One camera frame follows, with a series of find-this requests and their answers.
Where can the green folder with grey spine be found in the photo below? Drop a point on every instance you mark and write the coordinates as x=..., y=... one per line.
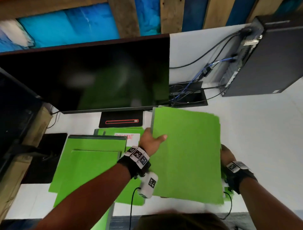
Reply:
x=103, y=221

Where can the black desktop computer tower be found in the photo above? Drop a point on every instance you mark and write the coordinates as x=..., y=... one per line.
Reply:
x=272, y=61

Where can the person's right forearm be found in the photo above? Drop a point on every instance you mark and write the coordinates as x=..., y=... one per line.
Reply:
x=265, y=206

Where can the person's left hand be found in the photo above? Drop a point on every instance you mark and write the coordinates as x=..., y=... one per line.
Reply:
x=148, y=143

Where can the green folder with white label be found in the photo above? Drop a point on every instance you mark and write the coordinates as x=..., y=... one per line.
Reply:
x=107, y=131

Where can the person's left forearm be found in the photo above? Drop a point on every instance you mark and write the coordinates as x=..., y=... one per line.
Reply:
x=90, y=199

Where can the black side monitor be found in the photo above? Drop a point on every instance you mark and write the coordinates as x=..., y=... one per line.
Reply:
x=16, y=113

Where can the person's right hand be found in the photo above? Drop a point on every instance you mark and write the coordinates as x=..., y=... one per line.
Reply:
x=226, y=155

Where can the black monitor stand base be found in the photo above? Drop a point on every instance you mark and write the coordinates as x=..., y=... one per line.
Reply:
x=120, y=119

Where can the person's left thumb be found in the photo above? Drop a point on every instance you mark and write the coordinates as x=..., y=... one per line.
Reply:
x=159, y=138

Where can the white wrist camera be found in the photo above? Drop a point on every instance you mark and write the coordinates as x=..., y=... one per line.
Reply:
x=149, y=184

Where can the brown cardboard box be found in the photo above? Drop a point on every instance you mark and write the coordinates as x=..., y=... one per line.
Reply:
x=35, y=128

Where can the plain green folder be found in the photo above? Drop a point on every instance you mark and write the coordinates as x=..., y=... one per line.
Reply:
x=87, y=165

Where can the black flat monitor base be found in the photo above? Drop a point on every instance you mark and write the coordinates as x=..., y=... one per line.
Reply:
x=47, y=154

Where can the large green folder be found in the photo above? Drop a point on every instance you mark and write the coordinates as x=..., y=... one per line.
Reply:
x=189, y=156

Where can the large black monitor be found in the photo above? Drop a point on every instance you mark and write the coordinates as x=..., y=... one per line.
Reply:
x=94, y=75

